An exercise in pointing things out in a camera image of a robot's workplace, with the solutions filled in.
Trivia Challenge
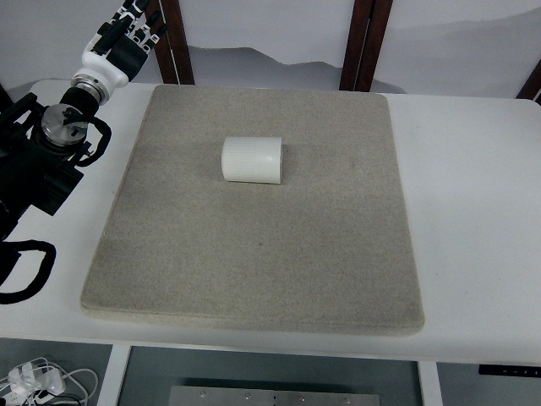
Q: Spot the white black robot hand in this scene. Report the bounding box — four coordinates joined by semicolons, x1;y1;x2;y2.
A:
79;0;168;91

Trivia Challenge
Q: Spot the white ribbed cup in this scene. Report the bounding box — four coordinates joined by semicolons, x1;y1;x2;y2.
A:
221;135;284;186

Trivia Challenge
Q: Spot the grey beige fabric mat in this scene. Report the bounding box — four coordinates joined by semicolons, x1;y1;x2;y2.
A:
79;83;426;337

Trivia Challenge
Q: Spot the white table leg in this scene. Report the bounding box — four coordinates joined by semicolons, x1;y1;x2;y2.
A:
416;359;445;406
99;344;132;406

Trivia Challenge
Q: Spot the grey metal plate with screws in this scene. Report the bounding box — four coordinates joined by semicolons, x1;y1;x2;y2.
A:
167;384;381;406

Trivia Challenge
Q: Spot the black table control panel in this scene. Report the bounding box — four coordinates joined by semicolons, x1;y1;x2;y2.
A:
478;363;541;376

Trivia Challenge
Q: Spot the dark wooden screen post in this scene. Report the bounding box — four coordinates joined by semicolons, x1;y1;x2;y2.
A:
339;0;375;91
516;58;541;102
354;0;394;92
0;82;14;114
145;0;178;85
162;0;195;85

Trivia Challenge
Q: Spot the white charger with cables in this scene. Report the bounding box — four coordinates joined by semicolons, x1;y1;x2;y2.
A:
0;357;101;406

